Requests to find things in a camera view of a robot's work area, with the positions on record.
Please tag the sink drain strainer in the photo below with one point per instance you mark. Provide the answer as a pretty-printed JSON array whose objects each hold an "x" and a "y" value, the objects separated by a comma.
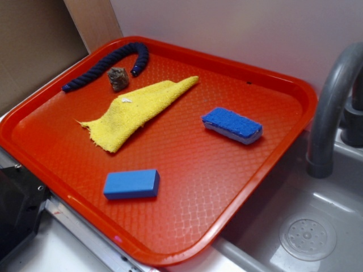
[{"x": 307, "y": 238}]

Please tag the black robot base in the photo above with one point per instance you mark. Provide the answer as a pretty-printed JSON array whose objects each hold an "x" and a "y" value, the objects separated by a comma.
[{"x": 23, "y": 198}]

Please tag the red plastic tray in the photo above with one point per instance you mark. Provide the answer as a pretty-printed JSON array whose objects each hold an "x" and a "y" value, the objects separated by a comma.
[{"x": 205, "y": 177}]

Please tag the yellow cloth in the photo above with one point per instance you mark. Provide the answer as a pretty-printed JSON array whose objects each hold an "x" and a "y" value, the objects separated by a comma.
[{"x": 130, "y": 111}]

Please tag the grey plastic faucet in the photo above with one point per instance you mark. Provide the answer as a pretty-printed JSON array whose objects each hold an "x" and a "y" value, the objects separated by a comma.
[{"x": 339, "y": 101}]

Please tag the blue scrub sponge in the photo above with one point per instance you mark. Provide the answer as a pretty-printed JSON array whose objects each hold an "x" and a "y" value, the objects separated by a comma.
[{"x": 232, "y": 125}]

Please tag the grey sink basin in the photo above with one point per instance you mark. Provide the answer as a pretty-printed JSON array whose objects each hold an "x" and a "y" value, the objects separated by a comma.
[{"x": 251, "y": 238}]

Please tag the blue foam block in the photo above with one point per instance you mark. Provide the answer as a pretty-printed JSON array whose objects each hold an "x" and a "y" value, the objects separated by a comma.
[{"x": 132, "y": 184}]

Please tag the small brown rock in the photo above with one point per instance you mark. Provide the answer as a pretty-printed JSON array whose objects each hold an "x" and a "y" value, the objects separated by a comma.
[{"x": 118, "y": 78}]

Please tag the brown cardboard panel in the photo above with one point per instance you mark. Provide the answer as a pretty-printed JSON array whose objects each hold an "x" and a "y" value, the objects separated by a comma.
[{"x": 41, "y": 39}]

